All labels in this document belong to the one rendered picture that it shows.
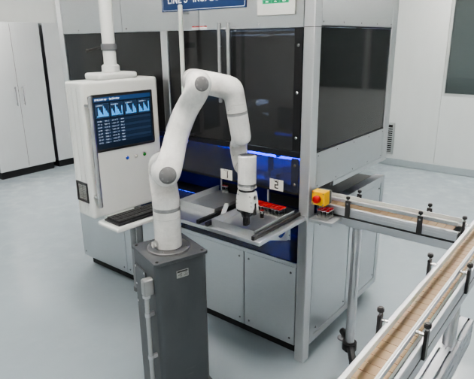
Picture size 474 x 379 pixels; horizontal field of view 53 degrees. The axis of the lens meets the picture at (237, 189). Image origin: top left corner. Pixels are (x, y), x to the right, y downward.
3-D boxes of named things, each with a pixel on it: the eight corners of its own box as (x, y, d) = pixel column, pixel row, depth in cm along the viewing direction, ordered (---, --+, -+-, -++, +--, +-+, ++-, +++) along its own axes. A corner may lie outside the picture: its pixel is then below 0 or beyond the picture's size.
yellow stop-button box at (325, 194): (318, 200, 242) (319, 186, 240) (331, 203, 238) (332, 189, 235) (311, 204, 236) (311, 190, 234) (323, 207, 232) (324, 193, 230)
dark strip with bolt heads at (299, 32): (291, 191, 244) (295, 28, 220) (298, 192, 241) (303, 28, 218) (290, 191, 243) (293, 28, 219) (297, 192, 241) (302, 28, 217)
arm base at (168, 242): (158, 260, 200) (155, 219, 194) (140, 245, 215) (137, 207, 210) (197, 250, 210) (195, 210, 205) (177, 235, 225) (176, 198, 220)
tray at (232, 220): (253, 206, 257) (253, 200, 256) (293, 216, 242) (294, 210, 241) (211, 225, 232) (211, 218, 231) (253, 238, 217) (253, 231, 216)
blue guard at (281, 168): (77, 146, 357) (74, 122, 351) (299, 193, 241) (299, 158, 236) (76, 146, 356) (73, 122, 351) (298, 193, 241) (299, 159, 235)
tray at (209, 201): (218, 190, 286) (218, 184, 285) (253, 198, 271) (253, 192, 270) (178, 205, 261) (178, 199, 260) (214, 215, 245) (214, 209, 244)
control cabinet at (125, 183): (146, 192, 310) (138, 69, 287) (165, 198, 298) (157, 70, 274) (76, 212, 275) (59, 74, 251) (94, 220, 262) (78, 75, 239)
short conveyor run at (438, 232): (316, 219, 249) (317, 190, 244) (330, 211, 260) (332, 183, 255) (454, 253, 208) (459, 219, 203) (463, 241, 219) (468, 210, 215)
